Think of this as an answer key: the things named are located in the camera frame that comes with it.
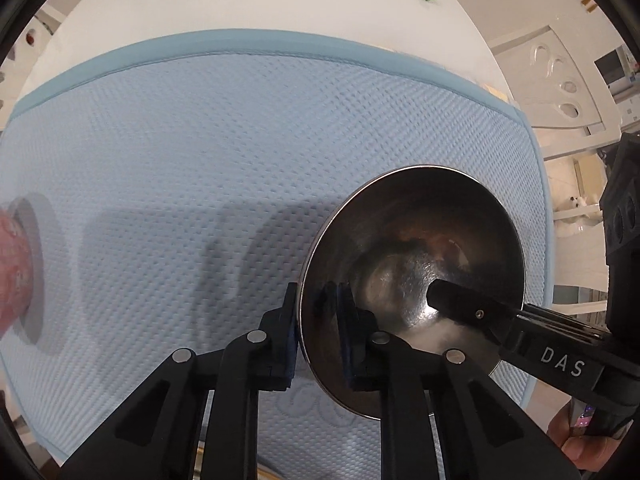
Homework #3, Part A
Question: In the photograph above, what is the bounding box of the light blue woven mat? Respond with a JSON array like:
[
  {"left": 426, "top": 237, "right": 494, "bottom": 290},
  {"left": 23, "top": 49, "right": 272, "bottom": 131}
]
[{"left": 0, "top": 29, "right": 555, "bottom": 480}]

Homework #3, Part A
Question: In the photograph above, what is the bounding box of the small pink steel bowl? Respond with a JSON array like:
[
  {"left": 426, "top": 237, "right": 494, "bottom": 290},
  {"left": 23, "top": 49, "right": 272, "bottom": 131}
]
[{"left": 0, "top": 200, "right": 32, "bottom": 333}]

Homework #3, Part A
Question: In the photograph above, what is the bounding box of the white toy dog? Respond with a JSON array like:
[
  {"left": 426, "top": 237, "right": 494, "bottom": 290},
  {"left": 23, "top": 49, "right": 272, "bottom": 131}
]
[{"left": 565, "top": 192, "right": 603, "bottom": 221}]

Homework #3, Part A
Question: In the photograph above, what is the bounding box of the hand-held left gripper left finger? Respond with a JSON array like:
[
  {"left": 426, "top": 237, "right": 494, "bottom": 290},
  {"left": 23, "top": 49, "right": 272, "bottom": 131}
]
[{"left": 57, "top": 282, "right": 301, "bottom": 480}]

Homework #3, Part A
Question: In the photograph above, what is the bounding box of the blue steel bowl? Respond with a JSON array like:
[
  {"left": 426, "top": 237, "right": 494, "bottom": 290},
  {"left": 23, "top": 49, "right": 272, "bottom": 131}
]
[{"left": 296, "top": 164, "right": 526, "bottom": 420}]

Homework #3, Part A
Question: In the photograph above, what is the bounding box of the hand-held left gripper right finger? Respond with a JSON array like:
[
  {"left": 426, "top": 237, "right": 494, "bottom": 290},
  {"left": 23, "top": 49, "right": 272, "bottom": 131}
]
[{"left": 336, "top": 281, "right": 583, "bottom": 480}]

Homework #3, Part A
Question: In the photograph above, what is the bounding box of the white carved chair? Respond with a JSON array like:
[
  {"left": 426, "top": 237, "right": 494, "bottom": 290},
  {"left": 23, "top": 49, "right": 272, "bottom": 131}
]
[{"left": 490, "top": 25, "right": 640, "bottom": 161}]

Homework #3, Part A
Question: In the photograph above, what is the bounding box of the person's right hand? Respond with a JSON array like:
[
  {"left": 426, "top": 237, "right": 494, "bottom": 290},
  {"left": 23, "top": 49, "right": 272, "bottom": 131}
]
[{"left": 547, "top": 400, "right": 640, "bottom": 473}]

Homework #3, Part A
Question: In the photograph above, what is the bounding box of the white appliance with screen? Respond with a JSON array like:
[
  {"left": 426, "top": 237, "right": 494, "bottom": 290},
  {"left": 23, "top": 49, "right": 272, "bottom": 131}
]
[{"left": 594, "top": 45, "right": 640, "bottom": 97}]

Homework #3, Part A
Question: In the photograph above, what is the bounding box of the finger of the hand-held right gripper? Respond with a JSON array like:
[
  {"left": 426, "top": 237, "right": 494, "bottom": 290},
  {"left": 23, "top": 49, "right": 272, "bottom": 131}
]
[{"left": 426, "top": 280, "right": 523, "bottom": 346}]

